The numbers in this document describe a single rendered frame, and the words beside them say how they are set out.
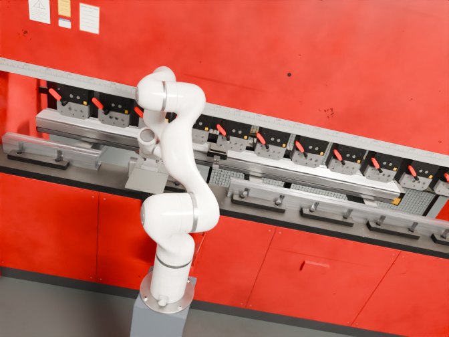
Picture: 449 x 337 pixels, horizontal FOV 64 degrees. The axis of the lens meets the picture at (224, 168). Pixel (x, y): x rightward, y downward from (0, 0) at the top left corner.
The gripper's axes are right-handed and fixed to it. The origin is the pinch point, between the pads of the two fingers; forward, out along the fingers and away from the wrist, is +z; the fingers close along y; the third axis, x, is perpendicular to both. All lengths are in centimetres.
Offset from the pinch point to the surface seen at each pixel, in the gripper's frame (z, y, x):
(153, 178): 0.4, -3.3, 9.8
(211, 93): -25.9, -23.2, -29.4
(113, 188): 11.8, 16.5, 16.7
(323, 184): 31, -103, -15
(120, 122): -7.4, 18.0, -13.1
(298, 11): -59, -51, -57
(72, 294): 76, 37, 76
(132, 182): -3.8, 5.5, 14.9
